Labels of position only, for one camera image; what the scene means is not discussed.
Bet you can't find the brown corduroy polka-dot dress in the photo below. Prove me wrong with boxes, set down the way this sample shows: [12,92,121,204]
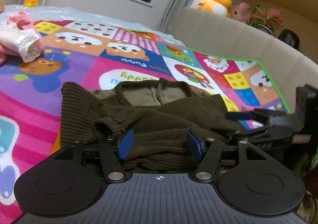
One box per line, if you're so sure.
[60,79,244,173]

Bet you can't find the pink and white baby clothes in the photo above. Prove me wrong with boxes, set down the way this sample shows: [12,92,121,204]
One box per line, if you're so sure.
[1,10,44,64]

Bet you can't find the beige padded headboard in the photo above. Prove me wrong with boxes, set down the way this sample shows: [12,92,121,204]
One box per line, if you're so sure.
[166,8,317,111]

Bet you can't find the potted red-leaf plant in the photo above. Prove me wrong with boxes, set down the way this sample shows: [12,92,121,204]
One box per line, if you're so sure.
[247,3,283,34]

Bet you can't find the colourful cartoon play mat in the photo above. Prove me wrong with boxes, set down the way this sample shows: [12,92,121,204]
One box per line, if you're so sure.
[1,20,288,223]

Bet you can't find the pink plush toy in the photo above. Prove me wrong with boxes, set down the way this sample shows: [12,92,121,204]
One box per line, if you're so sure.
[229,2,251,23]

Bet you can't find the yellow duck plush toy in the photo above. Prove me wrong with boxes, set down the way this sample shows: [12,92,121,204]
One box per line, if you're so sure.
[198,0,232,18]

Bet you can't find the small orange yellow box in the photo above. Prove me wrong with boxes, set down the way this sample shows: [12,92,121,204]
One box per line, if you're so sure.
[23,0,39,8]

